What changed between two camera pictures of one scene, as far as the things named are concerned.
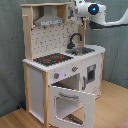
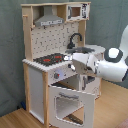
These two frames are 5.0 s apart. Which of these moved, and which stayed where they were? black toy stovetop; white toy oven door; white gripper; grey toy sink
Moved: white gripper
Stayed: grey toy sink; white toy oven door; black toy stovetop
